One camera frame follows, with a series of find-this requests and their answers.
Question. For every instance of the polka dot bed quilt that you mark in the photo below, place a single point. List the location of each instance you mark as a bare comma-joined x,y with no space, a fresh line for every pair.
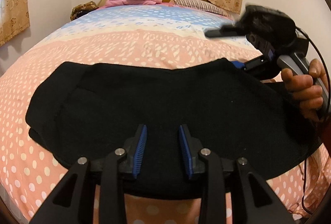
152,36

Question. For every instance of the black pants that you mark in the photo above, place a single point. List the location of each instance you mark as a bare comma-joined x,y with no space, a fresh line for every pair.
90,110

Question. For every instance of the striped pillow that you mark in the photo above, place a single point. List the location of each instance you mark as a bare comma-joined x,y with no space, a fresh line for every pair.
202,6

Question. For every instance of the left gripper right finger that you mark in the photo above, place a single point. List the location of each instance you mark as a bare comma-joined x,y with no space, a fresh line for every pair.
252,199

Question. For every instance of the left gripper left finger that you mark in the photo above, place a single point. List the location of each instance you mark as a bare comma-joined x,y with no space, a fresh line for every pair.
72,199

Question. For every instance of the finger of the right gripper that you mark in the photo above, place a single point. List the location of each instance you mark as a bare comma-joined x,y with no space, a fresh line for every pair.
250,64
228,30

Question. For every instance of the person right hand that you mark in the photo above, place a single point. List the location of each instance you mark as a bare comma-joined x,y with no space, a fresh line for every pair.
303,89

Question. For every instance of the beige side curtain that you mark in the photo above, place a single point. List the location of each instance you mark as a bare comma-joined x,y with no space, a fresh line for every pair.
14,19

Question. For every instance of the pink folded blanket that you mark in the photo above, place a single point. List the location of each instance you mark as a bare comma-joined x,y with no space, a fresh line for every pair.
116,3

